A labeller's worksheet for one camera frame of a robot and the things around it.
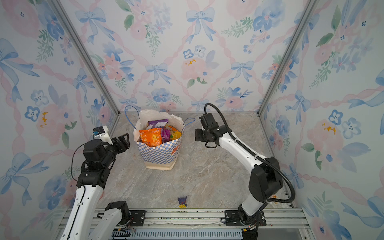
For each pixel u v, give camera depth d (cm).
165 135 83
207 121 65
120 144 64
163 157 78
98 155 53
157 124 88
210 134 62
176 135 88
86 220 43
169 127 98
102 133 61
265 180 44
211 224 73
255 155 47
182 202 75
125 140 68
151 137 77
